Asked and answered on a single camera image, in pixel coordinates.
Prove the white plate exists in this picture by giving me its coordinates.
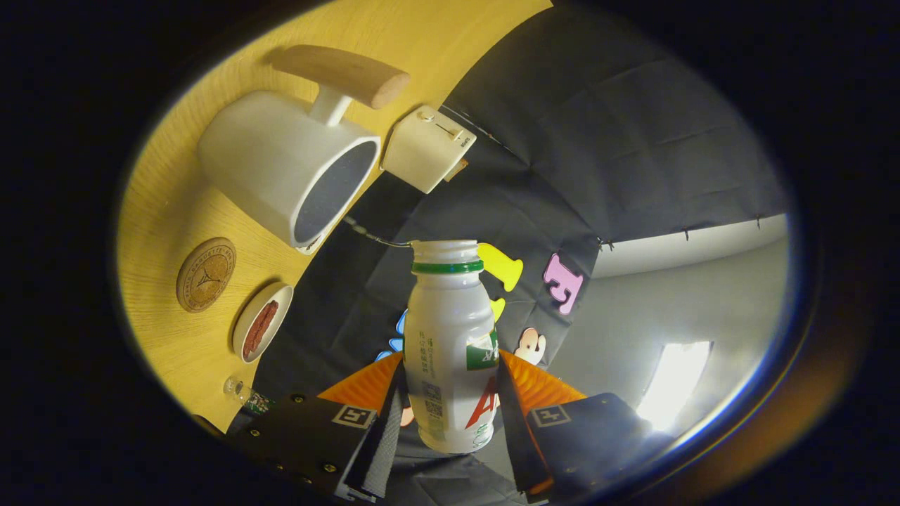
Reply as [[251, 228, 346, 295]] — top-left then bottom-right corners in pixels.
[[232, 282, 295, 364]]

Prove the ceiling light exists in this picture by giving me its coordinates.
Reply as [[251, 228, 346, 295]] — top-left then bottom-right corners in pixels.
[[636, 341, 712, 431]]

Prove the white juice bottle green ring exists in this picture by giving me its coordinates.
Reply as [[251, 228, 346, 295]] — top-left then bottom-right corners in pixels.
[[403, 240, 501, 455]]

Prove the clear water bottle green label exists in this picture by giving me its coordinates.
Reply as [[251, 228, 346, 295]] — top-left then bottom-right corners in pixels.
[[224, 377, 276, 417]]

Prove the cream toaster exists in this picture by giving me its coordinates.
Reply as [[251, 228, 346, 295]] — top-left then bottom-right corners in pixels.
[[380, 105, 477, 195]]

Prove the white cup wooden handle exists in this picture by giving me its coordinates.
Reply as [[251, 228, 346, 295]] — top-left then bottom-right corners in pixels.
[[197, 44, 411, 255]]

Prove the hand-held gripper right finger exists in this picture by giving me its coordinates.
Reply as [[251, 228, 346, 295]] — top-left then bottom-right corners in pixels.
[[496, 349, 658, 501]]

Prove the sliced red meat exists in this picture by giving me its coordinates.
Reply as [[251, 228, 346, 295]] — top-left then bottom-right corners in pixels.
[[243, 301, 280, 359]]

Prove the round wooden coaster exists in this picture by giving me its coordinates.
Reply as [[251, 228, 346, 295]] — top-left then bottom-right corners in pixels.
[[176, 237, 238, 313]]

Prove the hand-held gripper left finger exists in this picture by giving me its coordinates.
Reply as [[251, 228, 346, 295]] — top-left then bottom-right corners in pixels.
[[226, 351, 407, 503]]

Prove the wooden table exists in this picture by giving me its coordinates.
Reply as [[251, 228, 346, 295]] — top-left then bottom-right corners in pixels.
[[116, 0, 553, 433]]

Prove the black backdrop cloth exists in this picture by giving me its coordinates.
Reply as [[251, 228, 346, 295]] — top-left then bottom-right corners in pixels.
[[243, 4, 788, 506]]

